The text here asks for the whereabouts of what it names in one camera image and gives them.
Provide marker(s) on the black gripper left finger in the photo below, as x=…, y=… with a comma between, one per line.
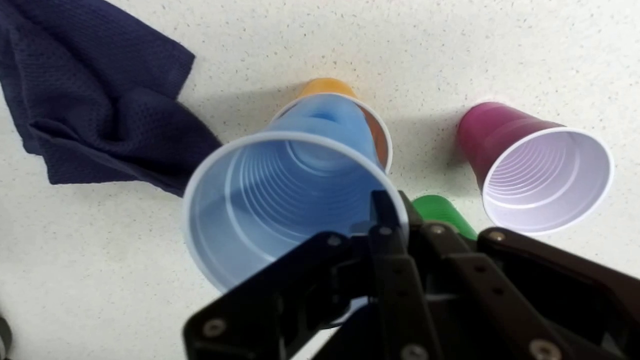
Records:
x=333, y=292

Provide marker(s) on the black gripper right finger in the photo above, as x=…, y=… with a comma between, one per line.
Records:
x=520, y=292

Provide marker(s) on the green plastic cup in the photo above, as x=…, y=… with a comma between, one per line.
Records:
x=443, y=212

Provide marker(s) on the blue plastic cup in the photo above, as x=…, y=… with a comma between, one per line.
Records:
x=266, y=200

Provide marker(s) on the magenta plastic cup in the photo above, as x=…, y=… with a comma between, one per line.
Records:
x=541, y=180

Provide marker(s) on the orange plastic cup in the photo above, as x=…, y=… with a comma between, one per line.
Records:
x=326, y=86

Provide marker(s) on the dark navy cloth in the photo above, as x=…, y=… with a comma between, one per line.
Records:
x=100, y=100

